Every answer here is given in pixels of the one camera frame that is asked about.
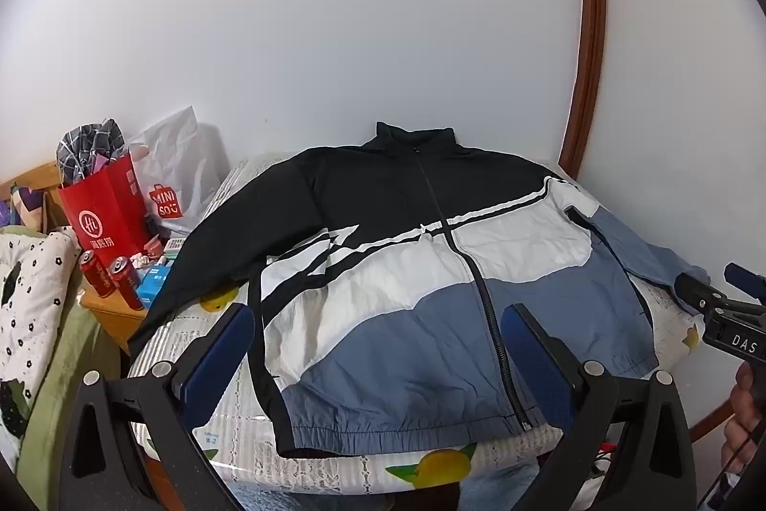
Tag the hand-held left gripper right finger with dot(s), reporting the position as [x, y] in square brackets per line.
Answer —
[532, 355]

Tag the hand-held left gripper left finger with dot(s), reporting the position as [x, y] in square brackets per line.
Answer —
[222, 349]

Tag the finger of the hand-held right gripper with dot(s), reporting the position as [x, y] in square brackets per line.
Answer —
[745, 277]
[694, 292]

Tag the black white blue zip jacket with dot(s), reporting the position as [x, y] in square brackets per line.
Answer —
[389, 271]

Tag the person's right hand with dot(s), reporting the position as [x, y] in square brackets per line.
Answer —
[745, 415]

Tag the lemon print table cover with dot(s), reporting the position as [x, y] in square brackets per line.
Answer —
[197, 325]

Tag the blue cardboard box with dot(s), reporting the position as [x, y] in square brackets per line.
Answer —
[152, 285]

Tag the wooden nightstand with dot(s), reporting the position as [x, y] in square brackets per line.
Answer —
[117, 322]

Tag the small white box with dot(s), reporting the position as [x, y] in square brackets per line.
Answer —
[172, 246]

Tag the red soda can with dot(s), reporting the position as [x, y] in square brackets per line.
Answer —
[96, 274]
[124, 283]

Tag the green bed sheet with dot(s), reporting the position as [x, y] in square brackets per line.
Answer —
[66, 367]

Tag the red paper bag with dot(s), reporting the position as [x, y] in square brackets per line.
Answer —
[105, 211]

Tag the white plastic shopping bag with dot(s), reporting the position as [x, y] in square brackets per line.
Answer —
[185, 170]

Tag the white floral pillow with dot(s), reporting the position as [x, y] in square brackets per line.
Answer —
[33, 307]

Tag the grey plaid cloth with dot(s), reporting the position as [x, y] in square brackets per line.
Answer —
[90, 146]

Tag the wooden headboard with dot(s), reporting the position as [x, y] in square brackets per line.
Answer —
[33, 179]

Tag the brown wooden door frame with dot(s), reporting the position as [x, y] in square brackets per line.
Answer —
[589, 8]

